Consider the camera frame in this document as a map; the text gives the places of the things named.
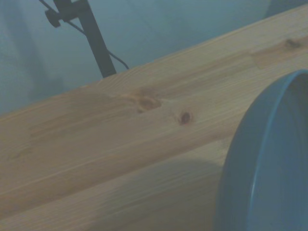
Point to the blue round plate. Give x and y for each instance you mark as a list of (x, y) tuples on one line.
[(243, 168)]

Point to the black camera stand pole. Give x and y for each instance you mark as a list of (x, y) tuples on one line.
[(96, 41)]

